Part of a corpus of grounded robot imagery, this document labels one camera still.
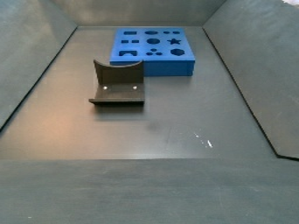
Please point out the black curved holder stand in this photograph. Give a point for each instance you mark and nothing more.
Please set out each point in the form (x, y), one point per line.
(120, 84)

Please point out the blue shape sorter block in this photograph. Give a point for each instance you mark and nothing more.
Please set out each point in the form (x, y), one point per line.
(162, 47)

